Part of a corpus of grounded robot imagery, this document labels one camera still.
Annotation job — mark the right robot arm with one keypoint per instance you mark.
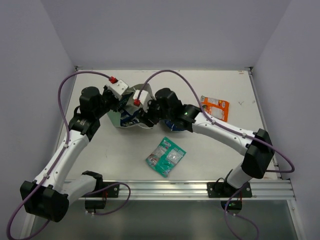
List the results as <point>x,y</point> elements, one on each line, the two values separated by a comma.
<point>255,147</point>

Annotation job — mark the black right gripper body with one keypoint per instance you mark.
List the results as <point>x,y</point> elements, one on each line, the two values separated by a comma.
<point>153,112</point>

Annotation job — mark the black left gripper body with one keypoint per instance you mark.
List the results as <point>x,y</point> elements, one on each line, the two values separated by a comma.
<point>116,104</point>

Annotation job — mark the green snack packet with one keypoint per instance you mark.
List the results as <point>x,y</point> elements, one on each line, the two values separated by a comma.
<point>165,157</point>

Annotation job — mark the blue white snack packet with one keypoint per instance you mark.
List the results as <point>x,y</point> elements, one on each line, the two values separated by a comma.
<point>128,119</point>
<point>172,126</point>

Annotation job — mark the green paper gift bag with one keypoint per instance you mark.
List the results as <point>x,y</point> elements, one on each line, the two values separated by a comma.
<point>127,103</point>

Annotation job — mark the black right base bracket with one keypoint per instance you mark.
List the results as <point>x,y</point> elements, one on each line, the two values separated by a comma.
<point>221,189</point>

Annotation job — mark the black base bracket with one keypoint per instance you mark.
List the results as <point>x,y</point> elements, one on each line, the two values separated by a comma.
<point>111,192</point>
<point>221,189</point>

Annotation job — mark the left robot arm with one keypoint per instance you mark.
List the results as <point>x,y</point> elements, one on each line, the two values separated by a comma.
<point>47,196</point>

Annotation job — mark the aluminium mounting rail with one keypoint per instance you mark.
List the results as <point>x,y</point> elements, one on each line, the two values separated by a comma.
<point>189,190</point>

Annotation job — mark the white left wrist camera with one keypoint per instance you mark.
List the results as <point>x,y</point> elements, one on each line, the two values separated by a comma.
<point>117,87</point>

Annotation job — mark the black left base bracket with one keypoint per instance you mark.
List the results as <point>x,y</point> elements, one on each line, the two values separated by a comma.
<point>111,192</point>

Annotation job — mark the orange snack packet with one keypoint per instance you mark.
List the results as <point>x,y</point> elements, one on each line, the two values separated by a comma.
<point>216,107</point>

